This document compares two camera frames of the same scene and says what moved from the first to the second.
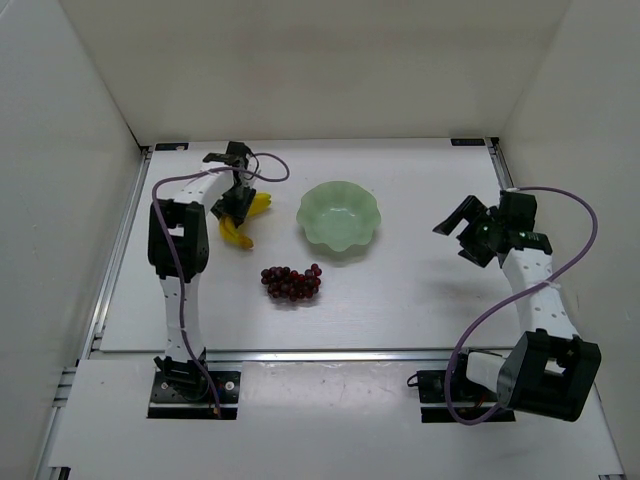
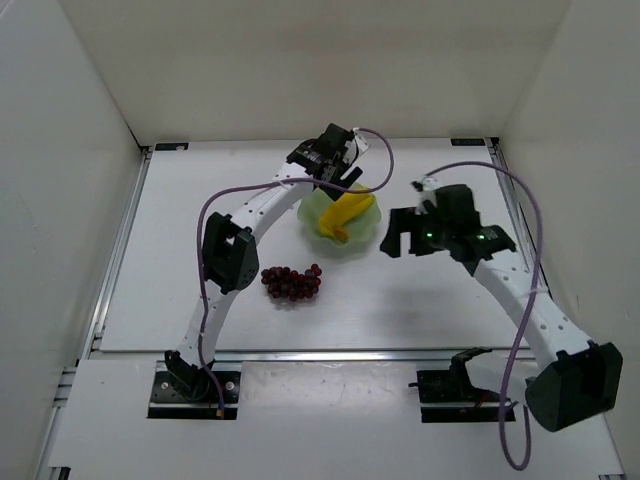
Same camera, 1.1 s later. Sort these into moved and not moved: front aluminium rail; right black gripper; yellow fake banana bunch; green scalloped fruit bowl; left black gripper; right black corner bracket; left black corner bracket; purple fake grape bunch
Moved: left black gripper; right black gripper; yellow fake banana bunch
Not moved: front aluminium rail; left black corner bracket; purple fake grape bunch; green scalloped fruit bowl; right black corner bracket
